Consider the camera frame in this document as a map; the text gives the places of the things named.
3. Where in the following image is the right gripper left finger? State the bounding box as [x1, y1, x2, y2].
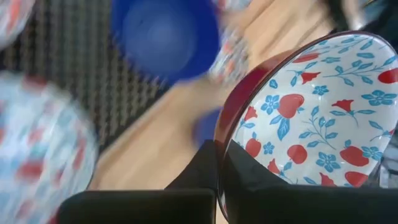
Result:
[164, 139, 218, 191]

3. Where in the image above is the blue plastic bowl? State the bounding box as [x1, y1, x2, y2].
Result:
[110, 0, 221, 85]

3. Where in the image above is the red bowl apple print inside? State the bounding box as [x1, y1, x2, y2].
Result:
[0, 73, 100, 224]
[214, 30, 398, 223]

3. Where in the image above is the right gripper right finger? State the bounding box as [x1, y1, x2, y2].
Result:
[224, 140, 295, 224]

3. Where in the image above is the black bowl floral print inside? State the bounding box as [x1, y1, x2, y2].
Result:
[208, 26, 252, 86]
[0, 0, 35, 50]

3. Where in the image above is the black perforated metal rack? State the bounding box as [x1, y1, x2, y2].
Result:
[0, 0, 175, 153]

